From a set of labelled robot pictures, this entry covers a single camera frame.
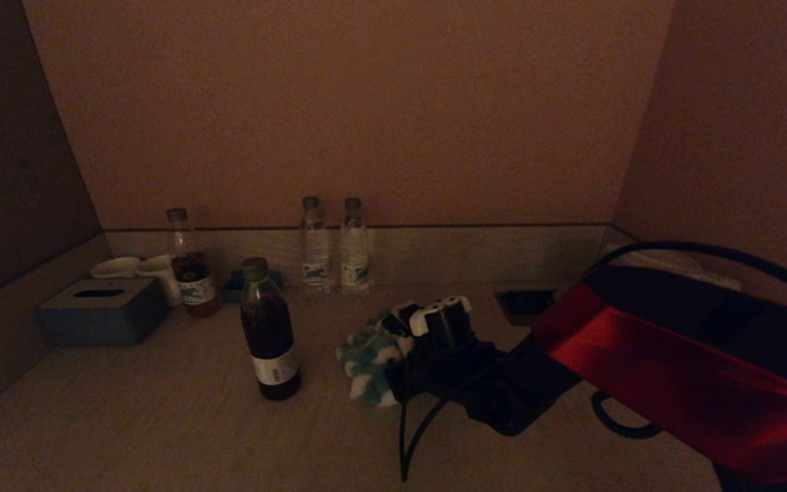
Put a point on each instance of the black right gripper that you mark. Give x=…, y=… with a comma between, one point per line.
x=448, y=362

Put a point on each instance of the teal white striped towel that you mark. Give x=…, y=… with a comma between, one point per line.
x=369, y=362

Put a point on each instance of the dark tea bottle white label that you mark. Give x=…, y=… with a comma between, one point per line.
x=269, y=335

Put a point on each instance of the black red right robot arm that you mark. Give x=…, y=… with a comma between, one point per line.
x=673, y=369

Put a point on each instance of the clear water bottle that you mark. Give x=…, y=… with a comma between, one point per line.
x=354, y=253
x=314, y=253

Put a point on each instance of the black recessed socket panel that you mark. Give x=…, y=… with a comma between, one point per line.
x=523, y=304

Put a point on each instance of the small blue tray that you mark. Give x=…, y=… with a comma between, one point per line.
x=231, y=292

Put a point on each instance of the half-full tea bottle blue label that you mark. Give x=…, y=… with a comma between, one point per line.
x=195, y=290

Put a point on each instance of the white electric kettle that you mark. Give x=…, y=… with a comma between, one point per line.
x=673, y=263

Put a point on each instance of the blue-grey tissue box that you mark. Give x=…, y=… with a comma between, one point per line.
x=103, y=321

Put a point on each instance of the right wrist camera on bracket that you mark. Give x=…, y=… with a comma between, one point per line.
x=404, y=318

